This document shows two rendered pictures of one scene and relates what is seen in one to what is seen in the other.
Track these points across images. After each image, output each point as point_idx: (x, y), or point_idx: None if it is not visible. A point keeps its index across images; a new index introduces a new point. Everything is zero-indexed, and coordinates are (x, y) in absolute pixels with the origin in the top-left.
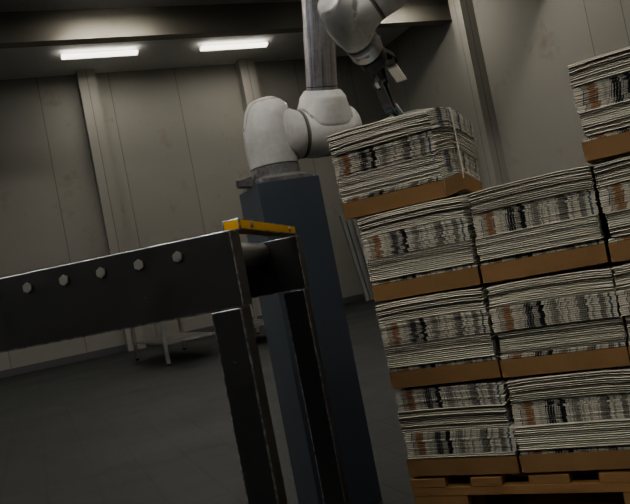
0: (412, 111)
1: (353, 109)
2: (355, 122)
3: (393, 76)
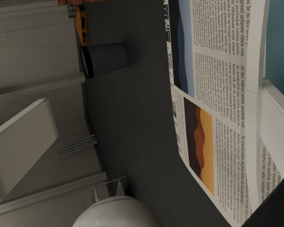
0: (260, 42)
1: (84, 224)
2: (116, 219)
3: (38, 156)
